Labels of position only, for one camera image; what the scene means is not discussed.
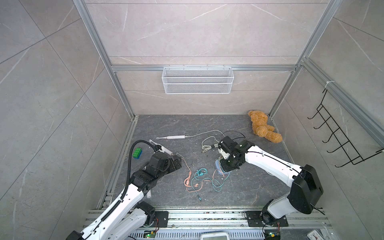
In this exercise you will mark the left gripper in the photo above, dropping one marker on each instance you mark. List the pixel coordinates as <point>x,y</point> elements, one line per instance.
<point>178,163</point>

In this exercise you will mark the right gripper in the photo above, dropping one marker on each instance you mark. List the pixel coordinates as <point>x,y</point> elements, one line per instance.
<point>225,167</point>

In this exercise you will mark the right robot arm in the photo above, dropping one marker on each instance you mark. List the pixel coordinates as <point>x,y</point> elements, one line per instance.
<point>304,183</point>

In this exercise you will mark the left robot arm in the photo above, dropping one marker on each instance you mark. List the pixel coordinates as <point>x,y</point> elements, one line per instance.
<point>128,211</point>

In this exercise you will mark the blue power strip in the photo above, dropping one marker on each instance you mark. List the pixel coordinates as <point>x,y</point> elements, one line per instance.
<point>220,169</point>

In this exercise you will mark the green toy block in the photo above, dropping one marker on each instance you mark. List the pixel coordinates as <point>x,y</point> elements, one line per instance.
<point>137,153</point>

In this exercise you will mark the brown teddy bear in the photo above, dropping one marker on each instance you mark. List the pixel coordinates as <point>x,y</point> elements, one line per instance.
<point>260,127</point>

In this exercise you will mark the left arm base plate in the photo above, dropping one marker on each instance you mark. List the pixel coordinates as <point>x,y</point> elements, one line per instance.
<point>160,219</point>

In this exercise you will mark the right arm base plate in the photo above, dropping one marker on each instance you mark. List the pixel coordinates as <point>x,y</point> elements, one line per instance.
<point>260,219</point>

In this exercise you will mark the white wire mesh basket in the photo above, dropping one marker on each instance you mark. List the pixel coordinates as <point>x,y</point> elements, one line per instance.
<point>197,80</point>

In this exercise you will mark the black wall hook rack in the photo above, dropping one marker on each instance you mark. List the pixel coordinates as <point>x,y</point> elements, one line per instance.
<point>343,141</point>

